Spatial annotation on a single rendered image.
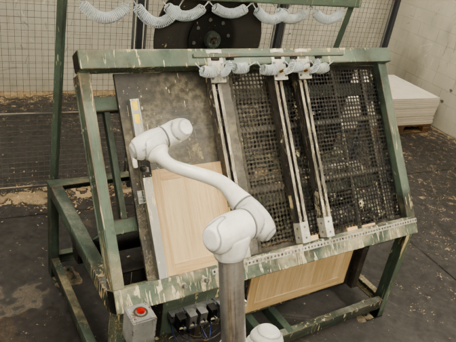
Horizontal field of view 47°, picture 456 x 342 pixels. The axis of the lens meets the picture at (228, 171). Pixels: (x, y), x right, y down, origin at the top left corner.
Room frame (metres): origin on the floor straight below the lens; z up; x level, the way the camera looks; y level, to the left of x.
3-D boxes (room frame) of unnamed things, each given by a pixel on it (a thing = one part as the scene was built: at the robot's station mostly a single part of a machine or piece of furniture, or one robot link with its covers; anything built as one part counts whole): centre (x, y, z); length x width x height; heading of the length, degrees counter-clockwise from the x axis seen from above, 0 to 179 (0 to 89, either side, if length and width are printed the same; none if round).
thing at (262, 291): (2.93, -0.63, 0.52); 0.90 x 0.02 x 0.55; 125
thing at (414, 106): (7.32, -1.58, 0.28); 2.45 x 1.03 x 0.56; 119
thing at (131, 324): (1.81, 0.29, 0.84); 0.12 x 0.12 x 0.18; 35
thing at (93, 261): (3.10, -0.08, 0.41); 2.20 x 1.38 x 0.83; 125
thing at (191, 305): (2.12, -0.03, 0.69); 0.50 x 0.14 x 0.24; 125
